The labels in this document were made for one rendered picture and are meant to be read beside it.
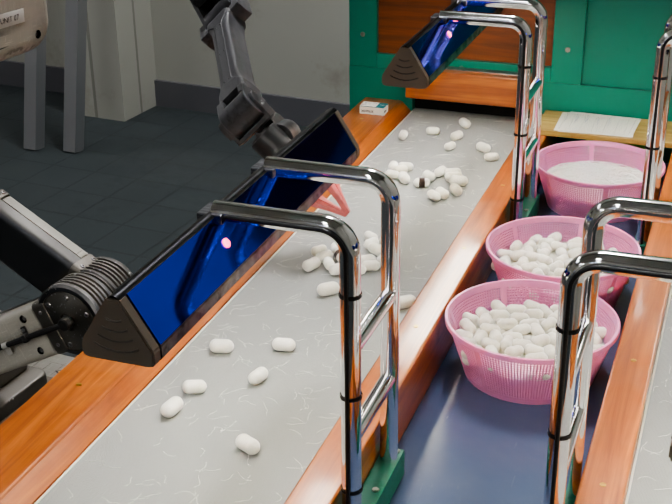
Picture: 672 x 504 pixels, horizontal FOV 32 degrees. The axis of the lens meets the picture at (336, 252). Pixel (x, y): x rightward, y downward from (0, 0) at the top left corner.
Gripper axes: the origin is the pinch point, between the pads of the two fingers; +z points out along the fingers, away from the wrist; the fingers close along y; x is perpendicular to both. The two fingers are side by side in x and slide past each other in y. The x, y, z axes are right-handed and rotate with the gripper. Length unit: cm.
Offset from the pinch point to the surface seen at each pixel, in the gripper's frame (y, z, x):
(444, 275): -7.8, 19.3, -8.3
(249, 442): -62, 10, -1
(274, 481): -67, 16, -2
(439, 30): 22.6, -9.3, -27.8
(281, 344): -36.3, 6.2, 3.7
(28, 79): 213, -127, 176
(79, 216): 152, -65, 162
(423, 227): 16.0, 13.2, 0.1
